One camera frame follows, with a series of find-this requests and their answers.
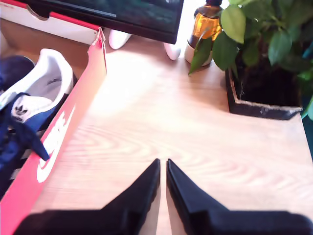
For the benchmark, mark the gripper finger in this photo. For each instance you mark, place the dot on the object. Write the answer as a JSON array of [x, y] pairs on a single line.
[[183, 191], [144, 191]]

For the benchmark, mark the blue suede white-striped shoe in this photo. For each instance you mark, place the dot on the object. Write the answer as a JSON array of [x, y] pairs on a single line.
[[14, 71], [53, 71]]

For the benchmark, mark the red Nike shoebox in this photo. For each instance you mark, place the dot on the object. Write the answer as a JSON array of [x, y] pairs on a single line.
[[73, 102]]

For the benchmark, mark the black square planter tray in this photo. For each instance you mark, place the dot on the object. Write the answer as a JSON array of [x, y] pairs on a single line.
[[259, 110]]

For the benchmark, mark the white round bottle holder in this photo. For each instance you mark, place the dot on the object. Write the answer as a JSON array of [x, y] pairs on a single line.
[[189, 55]]

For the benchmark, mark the amber glass pump bottle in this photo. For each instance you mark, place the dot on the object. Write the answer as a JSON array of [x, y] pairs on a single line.
[[205, 24]]

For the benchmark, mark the wide black computer monitor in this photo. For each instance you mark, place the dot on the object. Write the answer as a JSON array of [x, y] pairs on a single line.
[[146, 14]]

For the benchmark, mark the green leafy potted plant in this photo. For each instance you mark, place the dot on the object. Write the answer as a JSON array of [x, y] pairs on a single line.
[[269, 24]]

